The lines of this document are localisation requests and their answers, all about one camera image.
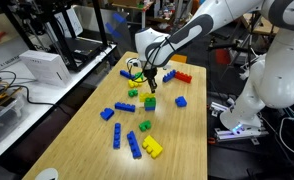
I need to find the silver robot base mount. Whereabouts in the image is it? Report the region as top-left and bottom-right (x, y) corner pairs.
(209, 101), (270, 145)

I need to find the wooden background table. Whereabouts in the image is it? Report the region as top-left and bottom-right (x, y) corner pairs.
(241, 13), (278, 37)

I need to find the white table grommet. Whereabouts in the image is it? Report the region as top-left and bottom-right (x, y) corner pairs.
(34, 167), (60, 180)
(125, 57), (143, 69)

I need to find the white cable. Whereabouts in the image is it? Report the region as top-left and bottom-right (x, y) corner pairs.
(278, 116), (294, 159)

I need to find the red lego brick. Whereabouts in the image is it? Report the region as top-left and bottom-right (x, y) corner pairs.
(174, 70), (193, 84)

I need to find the orange chair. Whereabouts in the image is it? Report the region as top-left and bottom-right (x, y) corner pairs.
(170, 54), (189, 64)

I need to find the white paper sheet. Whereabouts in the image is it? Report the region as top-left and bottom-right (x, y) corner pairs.
(53, 7), (84, 38)

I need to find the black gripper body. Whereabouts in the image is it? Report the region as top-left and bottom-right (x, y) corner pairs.
(144, 67), (158, 83)

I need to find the black table cable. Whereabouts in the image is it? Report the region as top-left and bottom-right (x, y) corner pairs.
(0, 70), (60, 108)

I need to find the white side table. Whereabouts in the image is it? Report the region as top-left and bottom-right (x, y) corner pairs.
(0, 42), (118, 169)

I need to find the red bin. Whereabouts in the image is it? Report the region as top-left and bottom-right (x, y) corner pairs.
(215, 48), (232, 66)

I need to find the white cardboard box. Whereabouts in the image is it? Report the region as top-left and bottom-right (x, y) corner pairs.
(19, 49), (73, 88)

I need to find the small green lego brick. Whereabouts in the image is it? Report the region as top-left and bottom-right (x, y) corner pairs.
(127, 89), (139, 98)
(138, 119), (152, 132)

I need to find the long blue lego brick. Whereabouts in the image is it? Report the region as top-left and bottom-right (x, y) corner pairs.
(119, 69), (135, 80)
(162, 69), (177, 84)
(112, 122), (122, 150)
(114, 101), (137, 113)
(126, 130), (143, 160)

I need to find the clear plastic bin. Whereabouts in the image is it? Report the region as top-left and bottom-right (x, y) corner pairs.
(0, 87), (31, 148)

